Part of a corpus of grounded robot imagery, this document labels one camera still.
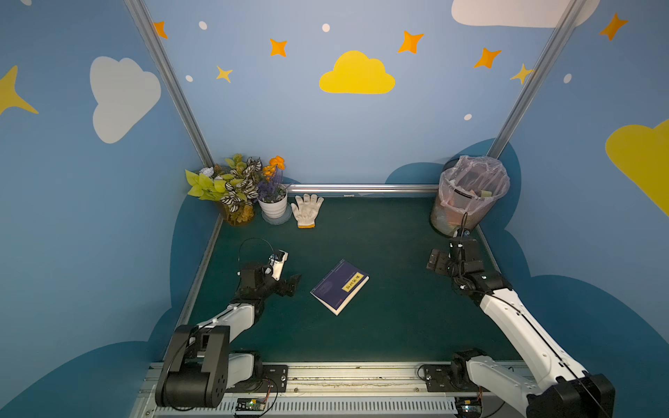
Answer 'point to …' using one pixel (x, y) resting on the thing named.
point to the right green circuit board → (468, 407)
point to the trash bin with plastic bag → (465, 189)
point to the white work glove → (306, 210)
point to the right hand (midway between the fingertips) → (450, 255)
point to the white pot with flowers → (272, 193)
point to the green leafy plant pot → (234, 185)
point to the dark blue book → (336, 290)
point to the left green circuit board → (250, 404)
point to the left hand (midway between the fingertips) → (287, 266)
